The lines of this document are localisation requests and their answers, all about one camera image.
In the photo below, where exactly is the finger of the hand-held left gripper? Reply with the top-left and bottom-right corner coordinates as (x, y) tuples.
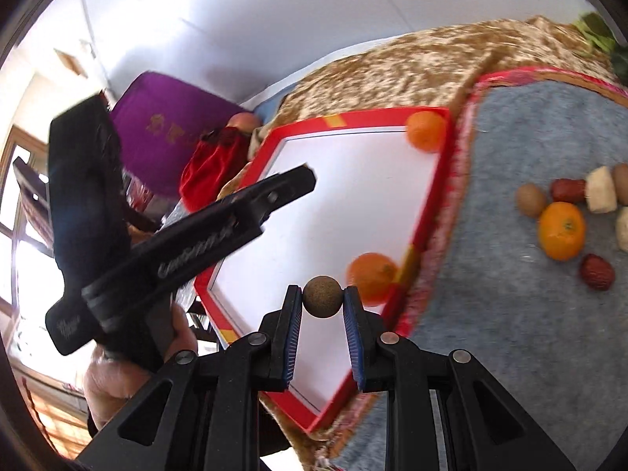
(221, 164), (317, 237)

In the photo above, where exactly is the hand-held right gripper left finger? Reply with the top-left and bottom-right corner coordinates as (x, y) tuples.
(73, 285), (302, 471)

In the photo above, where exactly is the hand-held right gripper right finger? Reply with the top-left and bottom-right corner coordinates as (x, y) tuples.
(343, 285), (580, 471)

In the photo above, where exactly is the brown kiwi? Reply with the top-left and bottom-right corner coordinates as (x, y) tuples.
(515, 183), (548, 219)
(611, 163), (628, 207)
(301, 276), (343, 317)

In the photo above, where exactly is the red-framed white tray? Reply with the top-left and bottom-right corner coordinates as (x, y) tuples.
(194, 106), (453, 435)

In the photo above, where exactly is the orange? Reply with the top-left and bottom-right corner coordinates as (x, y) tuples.
(346, 252), (399, 305)
(405, 110), (448, 153)
(538, 202), (587, 262)

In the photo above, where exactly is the red date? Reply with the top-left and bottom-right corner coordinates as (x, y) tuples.
(579, 254), (616, 291)
(549, 178), (588, 203)

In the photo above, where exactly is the pale yam chunk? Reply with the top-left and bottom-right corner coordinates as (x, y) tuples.
(615, 206), (628, 253)
(585, 166), (617, 214)

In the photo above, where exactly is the person's left hand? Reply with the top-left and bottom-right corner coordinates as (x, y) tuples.
(82, 299), (199, 433)

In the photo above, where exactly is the red cloth bag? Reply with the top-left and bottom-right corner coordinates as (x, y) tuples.
(179, 128), (256, 214)

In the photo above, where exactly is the apple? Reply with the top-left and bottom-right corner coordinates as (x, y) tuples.
(228, 112), (261, 133)

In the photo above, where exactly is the purple box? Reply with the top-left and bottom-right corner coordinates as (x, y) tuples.
(109, 71), (251, 197)

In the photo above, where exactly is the grey mat with red border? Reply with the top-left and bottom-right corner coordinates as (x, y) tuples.
(314, 66), (628, 471)

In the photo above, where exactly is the brown furry blanket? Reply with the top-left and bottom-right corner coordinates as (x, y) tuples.
(216, 15), (626, 462)

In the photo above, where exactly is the green leafy vegetable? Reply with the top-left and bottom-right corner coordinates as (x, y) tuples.
(571, 10), (621, 55)

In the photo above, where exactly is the tan wall fixture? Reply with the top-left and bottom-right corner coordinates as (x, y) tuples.
(53, 48), (89, 78)

